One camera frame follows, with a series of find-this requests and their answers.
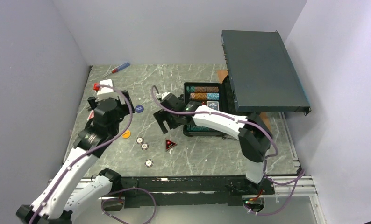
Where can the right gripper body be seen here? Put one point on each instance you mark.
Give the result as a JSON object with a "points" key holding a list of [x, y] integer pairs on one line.
{"points": [[173, 114]]}

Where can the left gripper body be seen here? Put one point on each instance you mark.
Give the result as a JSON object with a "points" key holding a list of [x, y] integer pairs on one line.
{"points": [[123, 109]]}

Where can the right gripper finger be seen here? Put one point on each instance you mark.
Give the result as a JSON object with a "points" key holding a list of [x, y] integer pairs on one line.
{"points": [[177, 120], [163, 117]]}

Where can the red playing card deck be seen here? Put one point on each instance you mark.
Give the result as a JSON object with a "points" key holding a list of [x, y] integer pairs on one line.
{"points": [[90, 116]]}

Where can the red triangular dealer button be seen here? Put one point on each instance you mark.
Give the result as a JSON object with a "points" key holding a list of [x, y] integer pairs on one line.
{"points": [[169, 144]]}

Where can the blue playing card deck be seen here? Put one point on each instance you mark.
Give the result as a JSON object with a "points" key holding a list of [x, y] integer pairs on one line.
{"points": [[214, 105]]}

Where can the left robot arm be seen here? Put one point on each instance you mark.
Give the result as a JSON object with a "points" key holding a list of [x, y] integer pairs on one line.
{"points": [[58, 204]]}

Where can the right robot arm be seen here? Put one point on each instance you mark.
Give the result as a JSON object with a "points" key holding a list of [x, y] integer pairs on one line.
{"points": [[253, 135]]}

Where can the bottom chip row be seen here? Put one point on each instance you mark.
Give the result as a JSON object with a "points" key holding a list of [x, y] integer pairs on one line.
{"points": [[199, 129]]}

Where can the chip row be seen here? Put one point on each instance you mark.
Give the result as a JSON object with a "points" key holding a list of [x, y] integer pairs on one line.
{"points": [[204, 96], [199, 129], [202, 89]]}

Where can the blue small blind button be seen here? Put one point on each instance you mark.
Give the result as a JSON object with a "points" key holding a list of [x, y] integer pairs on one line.
{"points": [[139, 109]]}

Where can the top chip row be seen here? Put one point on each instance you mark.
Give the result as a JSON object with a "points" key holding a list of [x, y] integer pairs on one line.
{"points": [[202, 89]]}

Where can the blue red screwdriver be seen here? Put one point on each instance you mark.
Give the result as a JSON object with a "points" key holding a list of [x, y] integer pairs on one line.
{"points": [[117, 69]]}

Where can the orange big blind button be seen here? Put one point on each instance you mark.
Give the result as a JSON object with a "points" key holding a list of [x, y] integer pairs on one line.
{"points": [[126, 134]]}

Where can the poker chip upper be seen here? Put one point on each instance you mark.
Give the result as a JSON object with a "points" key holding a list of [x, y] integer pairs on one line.
{"points": [[139, 140]]}

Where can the poker chip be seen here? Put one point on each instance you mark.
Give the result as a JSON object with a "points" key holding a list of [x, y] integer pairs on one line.
{"points": [[139, 140], [149, 163], [144, 146]]}

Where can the poker chip middle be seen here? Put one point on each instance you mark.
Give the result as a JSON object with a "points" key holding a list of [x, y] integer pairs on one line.
{"points": [[144, 146]]}

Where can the poker chip lower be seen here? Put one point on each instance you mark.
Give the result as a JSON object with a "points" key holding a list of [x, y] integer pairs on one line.
{"points": [[149, 163]]}

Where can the black poker chip case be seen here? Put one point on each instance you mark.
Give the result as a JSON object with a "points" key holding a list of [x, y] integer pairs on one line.
{"points": [[226, 102]]}

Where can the dark grey rack box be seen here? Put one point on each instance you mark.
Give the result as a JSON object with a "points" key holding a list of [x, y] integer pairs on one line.
{"points": [[261, 73]]}

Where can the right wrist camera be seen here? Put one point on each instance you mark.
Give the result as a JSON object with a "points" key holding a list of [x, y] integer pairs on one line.
{"points": [[164, 95]]}

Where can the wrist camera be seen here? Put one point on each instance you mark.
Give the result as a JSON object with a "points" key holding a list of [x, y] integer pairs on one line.
{"points": [[104, 89], [164, 95]]}

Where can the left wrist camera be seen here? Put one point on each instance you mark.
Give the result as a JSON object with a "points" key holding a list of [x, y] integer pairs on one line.
{"points": [[104, 89]]}

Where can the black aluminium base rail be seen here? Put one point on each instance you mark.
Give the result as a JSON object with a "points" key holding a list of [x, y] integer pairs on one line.
{"points": [[231, 190]]}

